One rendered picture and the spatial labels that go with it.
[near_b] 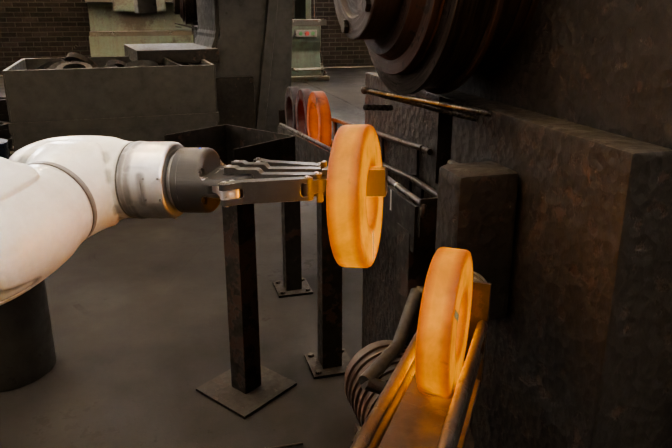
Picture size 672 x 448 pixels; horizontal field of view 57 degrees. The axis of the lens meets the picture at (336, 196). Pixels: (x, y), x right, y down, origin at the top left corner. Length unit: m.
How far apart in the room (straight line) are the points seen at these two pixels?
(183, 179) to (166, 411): 1.18
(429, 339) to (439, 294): 0.04
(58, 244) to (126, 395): 1.27
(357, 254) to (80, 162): 0.32
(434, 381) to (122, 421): 1.27
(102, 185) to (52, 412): 1.24
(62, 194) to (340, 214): 0.28
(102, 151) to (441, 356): 0.43
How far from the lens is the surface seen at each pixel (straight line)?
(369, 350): 0.98
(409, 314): 0.95
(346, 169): 0.61
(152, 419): 1.79
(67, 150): 0.75
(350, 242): 0.63
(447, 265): 0.64
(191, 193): 0.70
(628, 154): 0.78
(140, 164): 0.72
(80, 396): 1.94
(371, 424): 0.54
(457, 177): 0.91
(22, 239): 0.63
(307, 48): 9.43
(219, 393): 1.84
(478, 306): 0.76
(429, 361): 0.62
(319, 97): 1.79
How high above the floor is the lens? 1.03
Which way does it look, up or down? 17 degrees down
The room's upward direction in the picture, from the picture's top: straight up
